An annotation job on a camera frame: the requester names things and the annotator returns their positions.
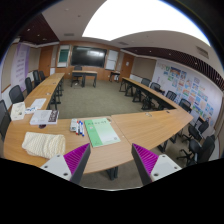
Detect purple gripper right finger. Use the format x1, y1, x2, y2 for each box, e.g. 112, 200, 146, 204
131, 144, 181, 185

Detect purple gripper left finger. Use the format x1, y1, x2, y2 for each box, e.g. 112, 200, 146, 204
41, 143, 91, 184

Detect cream knitted towel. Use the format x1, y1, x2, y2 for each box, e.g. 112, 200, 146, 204
22, 132, 66, 159

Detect blue marker pen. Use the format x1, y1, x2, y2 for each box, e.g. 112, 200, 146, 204
79, 121, 85, 137

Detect white board eraser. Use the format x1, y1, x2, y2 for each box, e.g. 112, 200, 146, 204
70, 118, 77, 132

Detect red marker pen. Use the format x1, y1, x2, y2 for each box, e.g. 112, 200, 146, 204
76, 120, 79, 135

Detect green booklet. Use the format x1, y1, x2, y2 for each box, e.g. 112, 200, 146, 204
84, 118, 120, 147

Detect black office chair near right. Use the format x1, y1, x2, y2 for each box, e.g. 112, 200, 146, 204
179, 135, 215, 166

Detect white book with dark cover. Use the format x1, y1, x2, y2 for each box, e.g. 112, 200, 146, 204
30, 110, 59, 125

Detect white paper sheets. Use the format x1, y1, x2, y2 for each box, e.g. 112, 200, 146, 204
25, 98, 46, 114

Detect black office chair right row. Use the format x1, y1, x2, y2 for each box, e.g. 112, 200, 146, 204
179, 99, 191, 113

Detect cream paper bag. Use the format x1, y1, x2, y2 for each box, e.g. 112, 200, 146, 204
11, 102, 25, 121

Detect black chair at left edge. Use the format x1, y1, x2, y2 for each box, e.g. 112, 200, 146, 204
0, 100, 11, 139

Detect black office chair far left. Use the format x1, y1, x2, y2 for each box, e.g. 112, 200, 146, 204
25, 77, 33, 95

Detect wooden front desk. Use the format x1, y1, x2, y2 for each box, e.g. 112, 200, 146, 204
71, 70, 98, 88

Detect right white whiteboard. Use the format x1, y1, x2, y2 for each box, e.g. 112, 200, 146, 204
105, 50, 118, 70

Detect colourful wall poster display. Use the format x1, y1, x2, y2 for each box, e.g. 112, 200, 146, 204
160, 66, 214, 123

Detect large black wall screen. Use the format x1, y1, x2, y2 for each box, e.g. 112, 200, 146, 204
70, 46, 107, 68

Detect purple wall banner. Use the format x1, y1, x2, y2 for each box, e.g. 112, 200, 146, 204
11, 43, 30, 91

